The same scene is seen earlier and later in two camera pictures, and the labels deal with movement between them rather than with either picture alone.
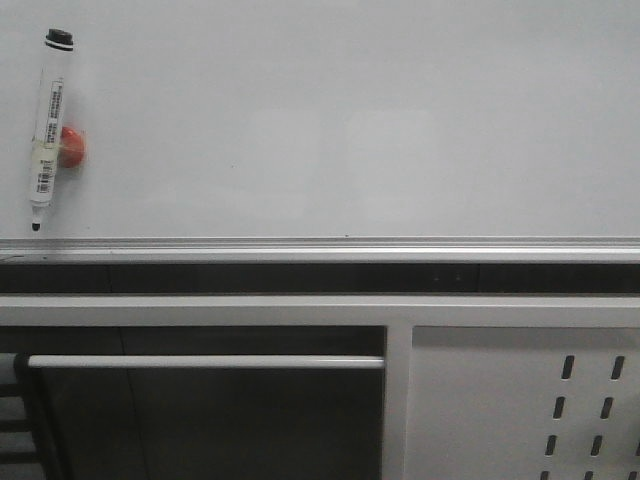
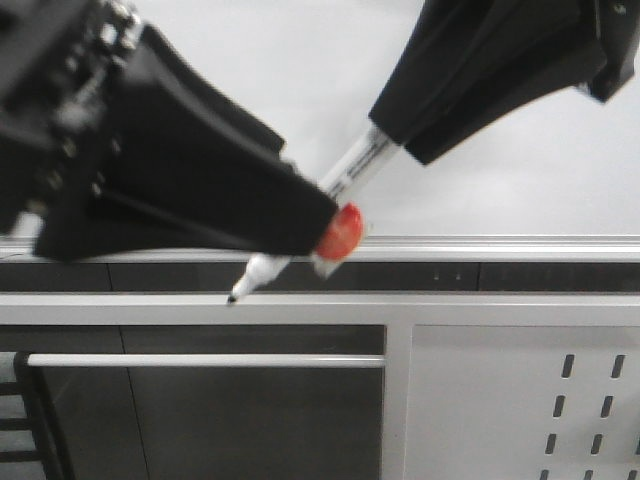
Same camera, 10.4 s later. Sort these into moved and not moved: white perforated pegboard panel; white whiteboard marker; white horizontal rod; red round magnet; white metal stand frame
Moved: white whiteboard marker; red round magnet
Not moved: white metal stand frame; white perforated pegboard panel; white horizontal rod
